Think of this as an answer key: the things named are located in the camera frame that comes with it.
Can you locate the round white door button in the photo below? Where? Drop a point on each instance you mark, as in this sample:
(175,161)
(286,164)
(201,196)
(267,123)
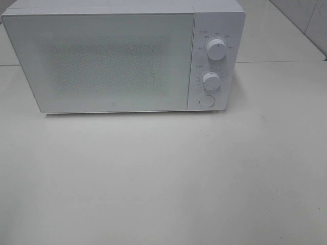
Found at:
(207,101)

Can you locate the white timer knob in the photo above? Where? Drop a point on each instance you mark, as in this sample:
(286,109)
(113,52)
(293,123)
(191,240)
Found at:
(211,81)

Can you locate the white microwave door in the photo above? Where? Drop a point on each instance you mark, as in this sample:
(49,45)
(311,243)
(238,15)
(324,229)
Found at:
(105,63)

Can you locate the upper white power knob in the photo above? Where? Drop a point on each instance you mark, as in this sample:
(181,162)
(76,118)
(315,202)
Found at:
(216,48)

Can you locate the white microwave oven body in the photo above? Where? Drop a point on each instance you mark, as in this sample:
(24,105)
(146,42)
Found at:
(211,19)

